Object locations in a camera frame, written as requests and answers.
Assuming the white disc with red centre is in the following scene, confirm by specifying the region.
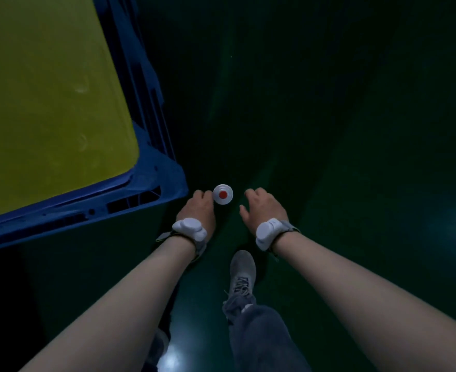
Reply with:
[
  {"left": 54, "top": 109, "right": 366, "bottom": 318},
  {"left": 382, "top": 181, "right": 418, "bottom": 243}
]
[{"left": 213, "top": 184, "right": 234, "bottom": 206}]

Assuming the grey sneaker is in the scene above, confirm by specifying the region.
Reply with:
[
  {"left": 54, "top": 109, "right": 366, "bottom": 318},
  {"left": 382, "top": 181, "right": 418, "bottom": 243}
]
[{"left": 225, "top": 250, "right": 257, "bottom": 306}]

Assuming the person's right forearm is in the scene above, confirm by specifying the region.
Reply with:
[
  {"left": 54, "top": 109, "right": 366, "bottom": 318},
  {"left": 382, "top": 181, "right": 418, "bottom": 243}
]
[{"left": 272, "top": 231, "right": 456, "bottom": 372}]

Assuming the blue jeans leg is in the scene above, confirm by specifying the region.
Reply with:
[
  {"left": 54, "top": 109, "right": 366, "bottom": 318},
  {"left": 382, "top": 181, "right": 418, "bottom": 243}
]
[{"left": 222, "top": 293, "right": 312, "bottom": 372}]

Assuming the person's right hand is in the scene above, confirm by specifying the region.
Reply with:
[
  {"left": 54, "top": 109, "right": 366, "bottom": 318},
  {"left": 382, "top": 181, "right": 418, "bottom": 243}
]
[{"left": 239, "top": 188, "right": 290, "bottom": 237}]

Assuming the person's left hand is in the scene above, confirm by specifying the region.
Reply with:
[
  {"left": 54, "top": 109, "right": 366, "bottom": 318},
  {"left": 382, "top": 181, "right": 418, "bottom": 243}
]
[{"left": 175, "top": 190, "right": 217, "bottom": 242}]

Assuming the blue plastic crate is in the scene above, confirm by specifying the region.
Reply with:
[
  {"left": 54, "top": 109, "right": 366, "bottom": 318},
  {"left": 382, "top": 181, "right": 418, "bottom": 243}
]
[{"left": 0, "top": 0, "right": 189, "bottom": 255}]

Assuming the white wrist tracker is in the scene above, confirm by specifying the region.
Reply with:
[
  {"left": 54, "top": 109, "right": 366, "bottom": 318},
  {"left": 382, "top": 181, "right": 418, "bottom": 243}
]
[
  {"left": 255, "top": 218, "right": 285, "bottom": 252},
  {"left": 172, "top": 218, "right": 208, "bottom": 243}
]

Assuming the person's left forearm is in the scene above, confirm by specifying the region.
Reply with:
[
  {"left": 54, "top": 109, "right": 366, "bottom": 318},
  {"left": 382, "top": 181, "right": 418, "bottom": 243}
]
[{"left": 19, "top": 235, "right": 197, "bottom": 372}]

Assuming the yellow board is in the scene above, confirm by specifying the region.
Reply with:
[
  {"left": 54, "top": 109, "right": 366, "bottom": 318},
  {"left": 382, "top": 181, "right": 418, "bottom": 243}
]
[{"left": 0, "top": 0, "right": 140, "bottom": 221}]

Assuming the grey wrist strap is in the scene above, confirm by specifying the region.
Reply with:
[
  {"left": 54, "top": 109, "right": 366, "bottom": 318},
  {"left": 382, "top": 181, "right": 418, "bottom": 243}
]
[
  {"left": 156, "top": 230, "right": 207, "bottom": 263},
  {"left": 270, "top": 220, "right": 302, "bottom": 257}
]

